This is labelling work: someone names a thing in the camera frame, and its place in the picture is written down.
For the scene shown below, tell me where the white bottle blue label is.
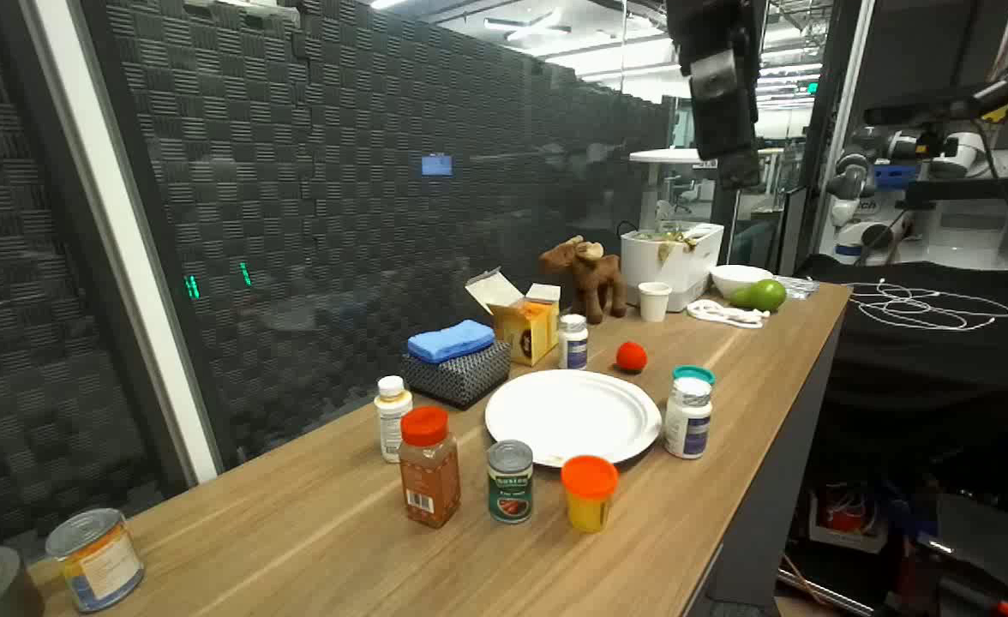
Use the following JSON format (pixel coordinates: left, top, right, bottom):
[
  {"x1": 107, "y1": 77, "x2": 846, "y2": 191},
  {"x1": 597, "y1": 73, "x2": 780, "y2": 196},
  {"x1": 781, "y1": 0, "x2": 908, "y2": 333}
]
[{"x1": 560, "y1": 313, "x2": 590, "y2": 370}]

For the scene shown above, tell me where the small white pill bottle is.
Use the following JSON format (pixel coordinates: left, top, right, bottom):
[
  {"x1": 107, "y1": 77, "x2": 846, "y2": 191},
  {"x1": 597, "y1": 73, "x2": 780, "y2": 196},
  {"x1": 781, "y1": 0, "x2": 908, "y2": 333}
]
[{"x1": 373, "y1": 372, "x2": 413, "y2": 462}]

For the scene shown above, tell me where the small green tin can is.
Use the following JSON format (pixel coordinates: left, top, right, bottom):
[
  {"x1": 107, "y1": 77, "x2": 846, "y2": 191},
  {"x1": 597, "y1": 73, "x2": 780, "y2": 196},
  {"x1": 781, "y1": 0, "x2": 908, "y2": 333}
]
[{"x1": 486, "y1": 438, "x2": 531, "y2": 522}]

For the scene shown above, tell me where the spice bottle red cap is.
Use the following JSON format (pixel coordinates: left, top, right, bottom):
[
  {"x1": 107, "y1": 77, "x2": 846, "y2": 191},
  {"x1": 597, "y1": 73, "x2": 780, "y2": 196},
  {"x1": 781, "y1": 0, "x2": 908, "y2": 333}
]
[{"x1": 397, "y1": 405, "x2": 459, "y2": 528}]

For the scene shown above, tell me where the white supplement bottle grey lid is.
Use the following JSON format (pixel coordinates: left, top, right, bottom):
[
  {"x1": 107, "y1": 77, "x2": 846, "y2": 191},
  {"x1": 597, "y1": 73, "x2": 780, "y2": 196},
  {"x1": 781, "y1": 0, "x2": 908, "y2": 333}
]
[{"x1": 664, "y1": 375, "x2": 715, "y2": 458}]

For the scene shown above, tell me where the teal lid dough tub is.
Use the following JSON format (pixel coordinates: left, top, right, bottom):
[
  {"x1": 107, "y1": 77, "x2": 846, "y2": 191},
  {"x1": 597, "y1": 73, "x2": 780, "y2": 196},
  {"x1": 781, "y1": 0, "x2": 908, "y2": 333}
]
[{"x1": 671, "y1": 364, "x2": 718, "y2": 388}]

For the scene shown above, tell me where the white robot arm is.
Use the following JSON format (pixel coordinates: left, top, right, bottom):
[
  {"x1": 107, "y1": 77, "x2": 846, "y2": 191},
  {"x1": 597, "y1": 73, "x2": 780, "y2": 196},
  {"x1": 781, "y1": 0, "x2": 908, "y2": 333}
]
[{"x1": 664, "y1": 0, "x2": 765, "y2": 158}]

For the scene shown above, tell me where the white paper plate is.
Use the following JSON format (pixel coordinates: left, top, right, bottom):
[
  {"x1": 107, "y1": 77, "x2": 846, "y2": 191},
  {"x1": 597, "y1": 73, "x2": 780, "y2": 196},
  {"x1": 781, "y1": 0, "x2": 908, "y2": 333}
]
[{"x1": 484, "y1": 370, "x2": 661, "y2": 466}]

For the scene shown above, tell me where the open yellow cardboard box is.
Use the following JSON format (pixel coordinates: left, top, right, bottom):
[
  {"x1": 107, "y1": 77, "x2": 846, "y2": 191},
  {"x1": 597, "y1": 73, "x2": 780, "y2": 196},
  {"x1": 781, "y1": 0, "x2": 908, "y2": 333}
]
[{"x1": 467, "y1": 271, "x2": 563, "y2": 365}]

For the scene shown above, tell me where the blue folded cloth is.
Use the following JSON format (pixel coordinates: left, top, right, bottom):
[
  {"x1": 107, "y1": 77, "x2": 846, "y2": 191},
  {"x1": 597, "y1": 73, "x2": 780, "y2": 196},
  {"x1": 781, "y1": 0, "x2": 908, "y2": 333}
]
[{"x1": 407, "y1": 317, "x2": 495, "y2": 364}]

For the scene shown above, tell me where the grey foam block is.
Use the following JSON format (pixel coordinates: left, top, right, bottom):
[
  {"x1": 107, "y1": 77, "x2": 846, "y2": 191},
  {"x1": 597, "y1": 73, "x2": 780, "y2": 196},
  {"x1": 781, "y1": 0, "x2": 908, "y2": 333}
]
[{"x1": 400, "y1": 343, "x2": 510, "y2": 407}]

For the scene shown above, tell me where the brown moose plush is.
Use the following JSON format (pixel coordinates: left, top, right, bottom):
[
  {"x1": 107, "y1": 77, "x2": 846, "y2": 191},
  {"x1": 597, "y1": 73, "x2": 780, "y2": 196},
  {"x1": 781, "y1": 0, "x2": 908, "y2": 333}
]
[{"x1": 537, "y1": 236, "x2": 624, "y2": 326}]

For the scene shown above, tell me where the orange plush ball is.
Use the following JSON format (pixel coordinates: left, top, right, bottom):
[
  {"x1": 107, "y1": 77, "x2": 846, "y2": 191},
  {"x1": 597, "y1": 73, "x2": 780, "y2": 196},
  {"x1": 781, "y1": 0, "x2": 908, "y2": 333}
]
[{"x1": 619, "y1": 343, "x2": 648, "y2": 372}]

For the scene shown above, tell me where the white paper cup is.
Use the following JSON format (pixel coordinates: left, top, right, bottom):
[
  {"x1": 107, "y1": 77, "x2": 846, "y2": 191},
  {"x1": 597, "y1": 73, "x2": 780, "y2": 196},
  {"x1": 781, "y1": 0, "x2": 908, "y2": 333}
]
[{"x1": 639, "y1": 279, "x2": 671, "y2": 321}]

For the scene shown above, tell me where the white bucket container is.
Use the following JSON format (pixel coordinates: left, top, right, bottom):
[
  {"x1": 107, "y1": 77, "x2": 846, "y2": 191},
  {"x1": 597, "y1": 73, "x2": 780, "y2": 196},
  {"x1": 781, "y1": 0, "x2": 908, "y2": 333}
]
[{"x1": 621, "y1": 221, "x2": 724, "y2": 313}]

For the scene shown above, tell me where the orange lid dough tub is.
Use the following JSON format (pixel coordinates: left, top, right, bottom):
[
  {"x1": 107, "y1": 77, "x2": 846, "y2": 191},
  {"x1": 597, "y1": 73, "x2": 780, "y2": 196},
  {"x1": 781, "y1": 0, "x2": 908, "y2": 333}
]
[{"x1": 560, "y1": 456, "x2": 619, "y2": 533}]

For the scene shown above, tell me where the white crumpled cloth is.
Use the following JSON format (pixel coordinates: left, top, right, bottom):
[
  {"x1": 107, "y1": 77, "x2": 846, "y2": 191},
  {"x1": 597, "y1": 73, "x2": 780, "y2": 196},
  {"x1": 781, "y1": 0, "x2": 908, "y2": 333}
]
[{"x1": 686, "y1": 297, "x2": 773, "y2": 327}]

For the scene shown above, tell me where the white bowl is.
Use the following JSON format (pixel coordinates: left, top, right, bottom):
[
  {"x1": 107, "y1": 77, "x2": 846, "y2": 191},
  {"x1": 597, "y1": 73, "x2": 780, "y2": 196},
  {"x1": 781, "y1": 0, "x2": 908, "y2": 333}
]
[{"x1": 711, "y1": 262, "x2": 773, "y2": 303}]

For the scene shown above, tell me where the green apple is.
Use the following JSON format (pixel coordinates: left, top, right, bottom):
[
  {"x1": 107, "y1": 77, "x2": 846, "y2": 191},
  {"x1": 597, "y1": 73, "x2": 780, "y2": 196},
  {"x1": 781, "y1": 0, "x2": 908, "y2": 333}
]
[{"x1": 748, "y1": 278, "x2": 785, "y2": 313}]

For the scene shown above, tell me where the glass jar candle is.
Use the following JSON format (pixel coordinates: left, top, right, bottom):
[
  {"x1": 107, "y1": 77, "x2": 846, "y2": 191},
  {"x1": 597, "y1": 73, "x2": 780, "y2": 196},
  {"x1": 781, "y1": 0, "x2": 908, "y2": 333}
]
[{"x1": 44, "y1": 508, "x2": 145, "y2": 613}]

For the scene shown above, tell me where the white cable coil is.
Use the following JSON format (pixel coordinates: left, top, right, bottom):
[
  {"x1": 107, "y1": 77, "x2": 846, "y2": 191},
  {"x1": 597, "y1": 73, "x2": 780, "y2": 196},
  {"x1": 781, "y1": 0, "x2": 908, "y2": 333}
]
[{"x1": 846, "y1": 275, "x2": 1008, "y2": 335}]

